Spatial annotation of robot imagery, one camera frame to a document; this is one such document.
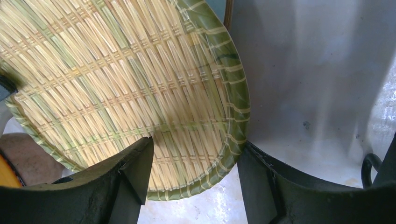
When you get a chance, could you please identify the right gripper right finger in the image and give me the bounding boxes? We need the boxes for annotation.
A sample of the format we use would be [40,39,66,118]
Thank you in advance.
[237,142,396,224]

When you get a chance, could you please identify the light green round plate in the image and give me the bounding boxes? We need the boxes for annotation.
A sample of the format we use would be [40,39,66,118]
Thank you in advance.
[206,0,233,30]

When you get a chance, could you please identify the yellow-rimmed patterned plate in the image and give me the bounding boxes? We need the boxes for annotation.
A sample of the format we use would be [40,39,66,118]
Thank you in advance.
[0,0,250,201]

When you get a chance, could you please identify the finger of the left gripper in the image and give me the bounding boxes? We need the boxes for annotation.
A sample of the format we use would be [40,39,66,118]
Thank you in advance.
[0,72,19,101]

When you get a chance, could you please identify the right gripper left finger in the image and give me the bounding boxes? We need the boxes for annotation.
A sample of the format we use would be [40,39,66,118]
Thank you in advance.
[0,137,154,224]

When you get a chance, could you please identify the black wire dish rack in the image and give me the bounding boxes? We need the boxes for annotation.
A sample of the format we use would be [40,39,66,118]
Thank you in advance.
[361,135,396,189]

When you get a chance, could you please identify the yellow bowl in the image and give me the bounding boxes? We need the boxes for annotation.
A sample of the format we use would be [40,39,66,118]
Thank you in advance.
[0,133,65,186]

